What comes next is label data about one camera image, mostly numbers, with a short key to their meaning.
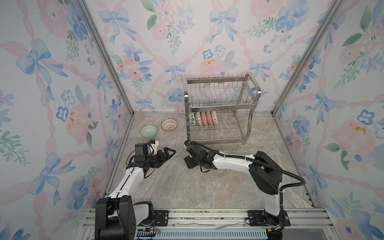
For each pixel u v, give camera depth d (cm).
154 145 80
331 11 70
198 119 100
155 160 73
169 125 110
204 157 68
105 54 86
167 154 75
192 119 101
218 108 77
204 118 100
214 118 101
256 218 73
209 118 100
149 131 106
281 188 53
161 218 74
